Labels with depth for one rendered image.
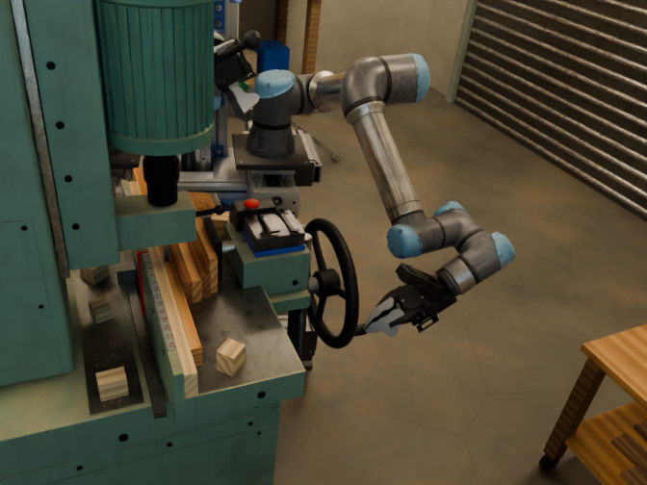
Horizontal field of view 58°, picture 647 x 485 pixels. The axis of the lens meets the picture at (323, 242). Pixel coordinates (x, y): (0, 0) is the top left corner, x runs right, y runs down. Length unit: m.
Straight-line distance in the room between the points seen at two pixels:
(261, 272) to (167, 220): 0.20
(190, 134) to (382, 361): 1.55
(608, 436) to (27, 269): 1.73
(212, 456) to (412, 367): 1.26
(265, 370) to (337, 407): 1.17
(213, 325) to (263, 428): 0.25
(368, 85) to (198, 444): 0.83
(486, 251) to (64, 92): 0.87
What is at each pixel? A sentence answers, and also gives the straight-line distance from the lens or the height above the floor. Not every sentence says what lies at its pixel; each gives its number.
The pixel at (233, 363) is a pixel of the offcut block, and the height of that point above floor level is 0.93.
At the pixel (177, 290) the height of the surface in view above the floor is 0.94.
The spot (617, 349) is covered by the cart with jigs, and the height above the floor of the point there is 0.53.
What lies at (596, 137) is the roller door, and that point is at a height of 0.31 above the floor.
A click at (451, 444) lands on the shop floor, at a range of 2.12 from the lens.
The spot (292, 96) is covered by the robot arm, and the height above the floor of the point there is 1.00.
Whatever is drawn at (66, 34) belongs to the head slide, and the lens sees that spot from 0.88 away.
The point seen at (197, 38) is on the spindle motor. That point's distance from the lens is 0.90.
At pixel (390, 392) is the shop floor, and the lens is 2.21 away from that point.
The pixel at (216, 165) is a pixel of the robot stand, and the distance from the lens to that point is 1.93.
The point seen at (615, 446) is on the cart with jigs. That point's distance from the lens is 2.10.
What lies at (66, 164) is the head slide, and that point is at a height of 1.18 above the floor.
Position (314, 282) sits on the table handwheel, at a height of 0.83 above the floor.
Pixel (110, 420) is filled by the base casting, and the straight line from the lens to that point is 1.07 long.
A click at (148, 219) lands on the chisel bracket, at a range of 1.04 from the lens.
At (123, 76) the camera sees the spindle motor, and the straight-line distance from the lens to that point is 0.90.
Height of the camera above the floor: 1.60
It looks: 34 degrees down
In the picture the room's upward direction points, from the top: 7 degrees clockwise
